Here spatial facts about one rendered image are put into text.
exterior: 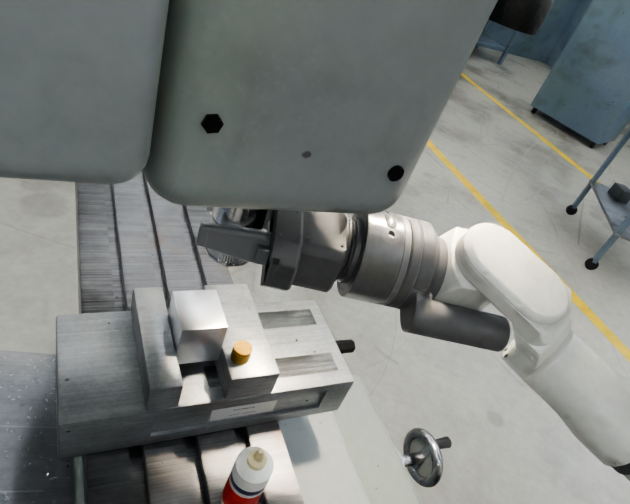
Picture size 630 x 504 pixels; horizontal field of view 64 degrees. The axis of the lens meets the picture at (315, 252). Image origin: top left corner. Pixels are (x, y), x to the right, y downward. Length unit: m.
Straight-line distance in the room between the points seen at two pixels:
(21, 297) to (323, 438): 1.50
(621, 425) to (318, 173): 0.35
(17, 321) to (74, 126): 1.78
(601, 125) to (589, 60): 0.70
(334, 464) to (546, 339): 0.41
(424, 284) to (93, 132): 0.30
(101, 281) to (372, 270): 0.49
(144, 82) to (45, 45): 0.04
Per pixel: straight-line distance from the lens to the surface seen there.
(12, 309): 2.06
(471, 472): 2.08
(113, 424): 0.60
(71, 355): 0.64
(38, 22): 0.24
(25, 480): 0.71
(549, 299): 0.49
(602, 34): 6.45
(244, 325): 0.64
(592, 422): 0.53
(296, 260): 0.41
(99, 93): 0.25
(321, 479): 0.78
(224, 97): 0.28
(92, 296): 0.80
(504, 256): 0.48
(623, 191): 4.19
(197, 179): 0.30
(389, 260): 0.44
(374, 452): 0.98
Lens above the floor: 1.50
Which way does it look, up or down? 36 degrees down
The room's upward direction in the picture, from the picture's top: 22 degrees clockwise
